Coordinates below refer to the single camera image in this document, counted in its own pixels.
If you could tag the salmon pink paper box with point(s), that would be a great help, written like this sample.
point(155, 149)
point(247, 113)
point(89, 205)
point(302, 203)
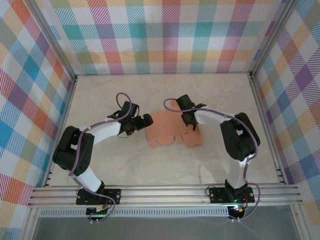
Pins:
point(165, 130)

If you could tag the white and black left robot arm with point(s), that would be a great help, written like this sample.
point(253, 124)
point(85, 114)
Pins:
point(107, 128)

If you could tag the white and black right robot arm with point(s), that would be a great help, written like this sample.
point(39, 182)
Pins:
point(212, 117)

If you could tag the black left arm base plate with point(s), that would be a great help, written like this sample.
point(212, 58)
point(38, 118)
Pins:
point(115, 193)

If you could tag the aluminium side rail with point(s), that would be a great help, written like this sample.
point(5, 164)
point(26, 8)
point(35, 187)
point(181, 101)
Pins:
point(265, 125)
point(61, 130)

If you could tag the aluminium mounting rail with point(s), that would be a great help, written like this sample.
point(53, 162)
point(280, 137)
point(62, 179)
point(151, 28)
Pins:
point(162, 197)

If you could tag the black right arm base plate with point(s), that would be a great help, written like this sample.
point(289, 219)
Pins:
point(217, 193)

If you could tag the aluminium frame post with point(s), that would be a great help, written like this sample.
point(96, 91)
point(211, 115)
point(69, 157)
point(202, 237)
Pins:
point(52, 40)
point(272, 40)

